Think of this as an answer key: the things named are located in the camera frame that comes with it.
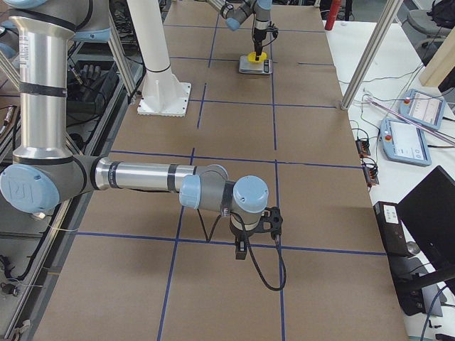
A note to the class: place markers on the white pedestal column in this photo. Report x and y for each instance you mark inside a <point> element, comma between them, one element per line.
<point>162,93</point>

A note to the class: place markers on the yellow mango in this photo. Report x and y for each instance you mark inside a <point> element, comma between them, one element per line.
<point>253,57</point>

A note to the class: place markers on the black monitor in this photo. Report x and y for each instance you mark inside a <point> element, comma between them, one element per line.
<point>427,212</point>

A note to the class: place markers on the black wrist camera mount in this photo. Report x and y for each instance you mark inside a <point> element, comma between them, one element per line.
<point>273,30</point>

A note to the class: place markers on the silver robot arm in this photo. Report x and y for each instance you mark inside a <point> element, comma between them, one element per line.
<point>262,25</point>
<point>45,173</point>

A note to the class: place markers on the far blue teach pendant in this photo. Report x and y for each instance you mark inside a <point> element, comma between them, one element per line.
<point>423,108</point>

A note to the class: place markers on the blue teach pendant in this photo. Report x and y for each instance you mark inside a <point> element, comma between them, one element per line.
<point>404,143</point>
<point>423,108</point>

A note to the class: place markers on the black desktop computer box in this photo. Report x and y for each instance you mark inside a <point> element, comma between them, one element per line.
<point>404,265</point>

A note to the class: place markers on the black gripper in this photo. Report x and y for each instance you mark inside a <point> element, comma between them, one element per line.
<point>258,36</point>
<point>240,236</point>

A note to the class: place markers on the orange black connector board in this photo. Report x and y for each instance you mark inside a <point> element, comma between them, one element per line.
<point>363,148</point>

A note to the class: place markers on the green handled grabber stick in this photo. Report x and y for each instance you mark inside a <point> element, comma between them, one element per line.
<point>432,132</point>

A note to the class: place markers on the aluminium frame post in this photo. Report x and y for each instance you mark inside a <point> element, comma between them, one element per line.
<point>381,28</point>

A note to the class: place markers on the red cylinder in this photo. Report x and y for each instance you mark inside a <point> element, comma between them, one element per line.
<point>332,14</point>

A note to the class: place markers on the silver digital kitchen scale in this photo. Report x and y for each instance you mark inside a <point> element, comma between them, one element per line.
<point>264,67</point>

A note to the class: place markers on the near blue teach pendant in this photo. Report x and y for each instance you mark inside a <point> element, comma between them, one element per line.
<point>404,143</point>

